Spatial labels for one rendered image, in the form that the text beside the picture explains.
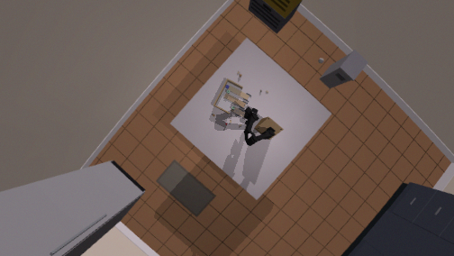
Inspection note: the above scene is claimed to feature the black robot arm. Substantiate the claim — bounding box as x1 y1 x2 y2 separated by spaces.
244 107 276 146

